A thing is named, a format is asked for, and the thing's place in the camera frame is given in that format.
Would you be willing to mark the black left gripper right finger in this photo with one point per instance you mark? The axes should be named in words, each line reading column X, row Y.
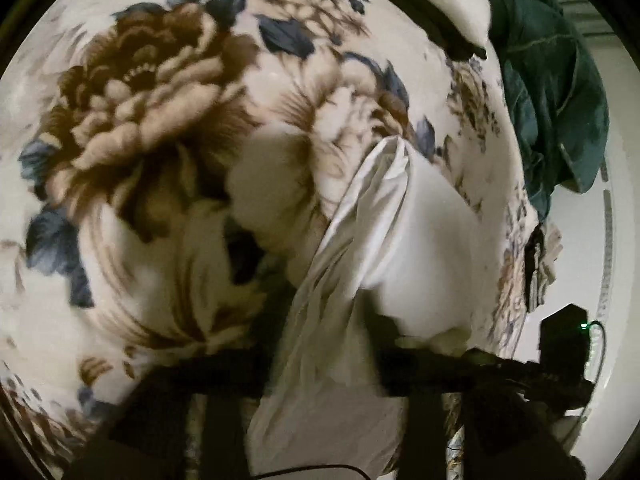
column 421, row 377

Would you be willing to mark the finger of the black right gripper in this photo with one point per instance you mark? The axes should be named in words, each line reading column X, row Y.
column 487, row 363

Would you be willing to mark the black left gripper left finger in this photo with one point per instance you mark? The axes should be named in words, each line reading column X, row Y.
column 146, row 436

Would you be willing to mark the white t-shirt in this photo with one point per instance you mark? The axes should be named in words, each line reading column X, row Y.
column 403, row 236

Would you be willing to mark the white curved headboard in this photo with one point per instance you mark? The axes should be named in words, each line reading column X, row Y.
column 598, row 268

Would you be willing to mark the dark green plush blanket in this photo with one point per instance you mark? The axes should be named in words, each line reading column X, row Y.
column 555, row 97

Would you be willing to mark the floral bed blanket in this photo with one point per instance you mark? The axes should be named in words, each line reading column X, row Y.
column 169, row 169

